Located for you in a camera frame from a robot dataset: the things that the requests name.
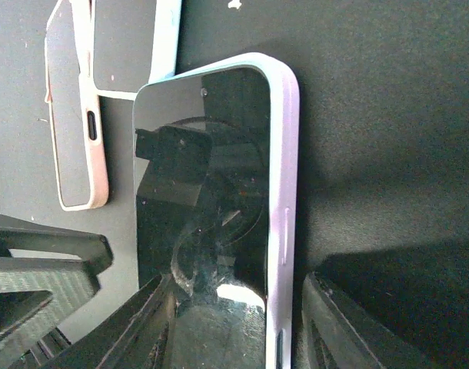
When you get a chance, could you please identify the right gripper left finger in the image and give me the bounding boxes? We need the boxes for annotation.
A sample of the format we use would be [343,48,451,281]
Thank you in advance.
[43,274,177,368]

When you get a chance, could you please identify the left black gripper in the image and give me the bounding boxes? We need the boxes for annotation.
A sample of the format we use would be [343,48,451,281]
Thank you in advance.
[0,224,113,368]

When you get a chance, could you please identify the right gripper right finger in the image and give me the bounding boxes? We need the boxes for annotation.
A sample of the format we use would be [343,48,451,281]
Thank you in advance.
[302,272,438,368]

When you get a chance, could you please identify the pink phone case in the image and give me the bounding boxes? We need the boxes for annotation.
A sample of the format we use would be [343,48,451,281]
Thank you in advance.
[45,1,109,211]

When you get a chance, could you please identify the teal phone case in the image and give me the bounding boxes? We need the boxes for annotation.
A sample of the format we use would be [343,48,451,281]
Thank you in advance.
[133,66,271,368]

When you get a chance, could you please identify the lavender phone case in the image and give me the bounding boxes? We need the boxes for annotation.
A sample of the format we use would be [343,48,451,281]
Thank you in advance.
[137,52,300,368]

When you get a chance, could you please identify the black phone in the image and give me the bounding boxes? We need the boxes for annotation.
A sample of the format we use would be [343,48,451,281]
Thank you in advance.
[46,1,91,207]

